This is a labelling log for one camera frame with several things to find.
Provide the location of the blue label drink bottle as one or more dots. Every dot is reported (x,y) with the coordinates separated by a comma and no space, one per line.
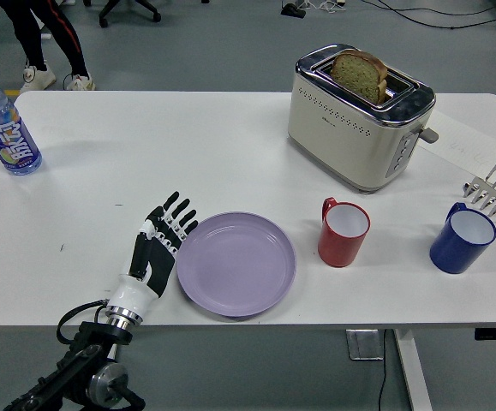
(14,141)

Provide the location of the red mug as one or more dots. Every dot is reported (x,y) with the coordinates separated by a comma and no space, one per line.
(337,250)

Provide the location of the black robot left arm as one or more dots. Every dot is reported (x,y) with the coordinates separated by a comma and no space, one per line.
(85,364)

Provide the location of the purple plastic plate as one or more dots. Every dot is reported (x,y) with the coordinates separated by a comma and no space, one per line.
(237,265)

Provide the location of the cream and chrome toaster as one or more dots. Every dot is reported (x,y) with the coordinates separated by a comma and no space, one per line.
(346,141)

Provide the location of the blue mug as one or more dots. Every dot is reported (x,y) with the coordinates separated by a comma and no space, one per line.
(451,254)

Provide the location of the brown bread slice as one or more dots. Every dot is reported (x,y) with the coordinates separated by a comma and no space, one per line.
(356,77)

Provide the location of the white table leg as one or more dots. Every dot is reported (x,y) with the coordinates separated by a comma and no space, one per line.
(412,372)

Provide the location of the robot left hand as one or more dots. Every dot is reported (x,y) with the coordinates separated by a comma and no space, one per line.
(157,261)

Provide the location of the white paper sheet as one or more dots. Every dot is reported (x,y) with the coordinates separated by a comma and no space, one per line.
(466,141)

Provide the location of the silver metal box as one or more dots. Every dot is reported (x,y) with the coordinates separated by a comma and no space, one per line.
(364,344)

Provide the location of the black office chair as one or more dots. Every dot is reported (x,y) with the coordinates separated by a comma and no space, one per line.
(132,6)

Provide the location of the black floor power strip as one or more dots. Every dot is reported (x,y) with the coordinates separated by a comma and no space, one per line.
(294,10)

